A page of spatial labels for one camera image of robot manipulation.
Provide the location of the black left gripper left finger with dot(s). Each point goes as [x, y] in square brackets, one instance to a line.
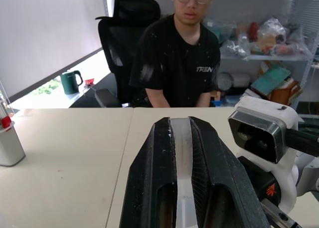
[149, 163]

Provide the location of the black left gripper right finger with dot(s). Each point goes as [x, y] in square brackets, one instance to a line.
[216, 168]

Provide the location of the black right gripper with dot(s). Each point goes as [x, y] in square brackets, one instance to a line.
[264, 185]

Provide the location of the small blue funnel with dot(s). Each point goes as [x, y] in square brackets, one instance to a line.
[216, 102]

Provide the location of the orange box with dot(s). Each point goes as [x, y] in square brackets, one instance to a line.
[281, 94]

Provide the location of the small red object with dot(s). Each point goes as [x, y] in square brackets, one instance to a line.
[89, 81]

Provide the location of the person in black t-shirt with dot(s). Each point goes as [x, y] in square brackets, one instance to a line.
[177, 63]

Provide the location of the green book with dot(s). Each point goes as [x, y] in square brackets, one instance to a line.
[270, 79]

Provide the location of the green kettle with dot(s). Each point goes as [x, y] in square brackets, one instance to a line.
[70, 82]

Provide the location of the grey metal shelf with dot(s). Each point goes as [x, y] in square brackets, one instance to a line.
[279, 58]

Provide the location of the black mesh office chair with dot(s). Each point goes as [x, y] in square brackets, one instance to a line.
[119, 38]

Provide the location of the clear bag of toys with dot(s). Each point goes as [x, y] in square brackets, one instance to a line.
[270, 37]

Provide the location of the white square container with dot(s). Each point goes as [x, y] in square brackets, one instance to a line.
[8, 148]

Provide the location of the red capped item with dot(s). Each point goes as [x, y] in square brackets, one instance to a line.
[6, 122]

